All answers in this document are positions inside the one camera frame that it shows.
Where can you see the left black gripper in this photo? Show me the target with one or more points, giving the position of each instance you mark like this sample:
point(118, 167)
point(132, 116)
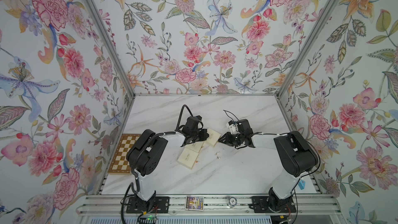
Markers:
point(203, 131)

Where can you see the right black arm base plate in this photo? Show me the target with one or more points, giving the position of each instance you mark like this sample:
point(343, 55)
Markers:
point(261, 204)

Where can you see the cream drawer jewelry box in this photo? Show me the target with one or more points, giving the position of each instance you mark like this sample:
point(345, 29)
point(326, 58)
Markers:
point(188, 158)

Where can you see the round silver knob on rail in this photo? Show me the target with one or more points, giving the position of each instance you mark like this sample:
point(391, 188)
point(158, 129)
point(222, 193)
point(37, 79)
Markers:
point(232, 202)

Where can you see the blue triangular block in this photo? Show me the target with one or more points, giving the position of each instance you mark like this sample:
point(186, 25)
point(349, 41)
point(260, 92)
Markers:
point(302, 184)

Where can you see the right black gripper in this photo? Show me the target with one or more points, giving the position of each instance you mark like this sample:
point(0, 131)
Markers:
point(227, 139)

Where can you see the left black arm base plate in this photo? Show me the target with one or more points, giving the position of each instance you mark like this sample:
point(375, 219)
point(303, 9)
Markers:
point(159, 205)

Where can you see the aluminium front rail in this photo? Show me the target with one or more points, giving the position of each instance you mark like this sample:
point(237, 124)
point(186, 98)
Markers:
point(303, 204)

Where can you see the wooden chessboard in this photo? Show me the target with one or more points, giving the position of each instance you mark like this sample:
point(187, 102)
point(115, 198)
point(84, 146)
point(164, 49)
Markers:
point(119, 164)

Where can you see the colourful card on rail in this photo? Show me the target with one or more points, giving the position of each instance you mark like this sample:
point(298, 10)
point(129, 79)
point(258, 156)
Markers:
point(194, 203)

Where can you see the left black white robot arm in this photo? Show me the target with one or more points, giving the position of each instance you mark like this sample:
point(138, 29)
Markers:
point(146, 153)

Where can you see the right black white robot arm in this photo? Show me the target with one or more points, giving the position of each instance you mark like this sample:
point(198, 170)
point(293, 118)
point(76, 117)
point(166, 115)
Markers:
point(296, 155)

